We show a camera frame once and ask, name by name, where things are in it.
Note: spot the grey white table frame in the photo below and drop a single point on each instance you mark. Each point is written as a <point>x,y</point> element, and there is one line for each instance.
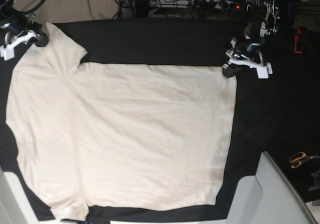
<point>264,198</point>

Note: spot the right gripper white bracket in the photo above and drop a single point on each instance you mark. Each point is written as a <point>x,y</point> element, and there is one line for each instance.
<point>15,35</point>

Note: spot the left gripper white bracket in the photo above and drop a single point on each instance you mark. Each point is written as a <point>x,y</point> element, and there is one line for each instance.
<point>246,53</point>

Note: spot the cream white T-shirt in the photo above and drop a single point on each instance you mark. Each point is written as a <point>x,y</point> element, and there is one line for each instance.
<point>143,136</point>

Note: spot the red black clamp tool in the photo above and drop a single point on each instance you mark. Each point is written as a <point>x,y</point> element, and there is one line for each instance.
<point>299,39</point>

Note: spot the orange handled scissors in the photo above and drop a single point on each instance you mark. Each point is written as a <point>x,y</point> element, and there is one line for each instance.
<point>300,158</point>

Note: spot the black table cloth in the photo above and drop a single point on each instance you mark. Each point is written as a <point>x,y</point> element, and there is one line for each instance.
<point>263,111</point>

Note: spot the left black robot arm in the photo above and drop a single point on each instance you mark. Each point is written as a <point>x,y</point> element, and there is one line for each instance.
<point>264,21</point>

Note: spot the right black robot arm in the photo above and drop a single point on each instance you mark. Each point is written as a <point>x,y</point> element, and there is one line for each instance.
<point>8,14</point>

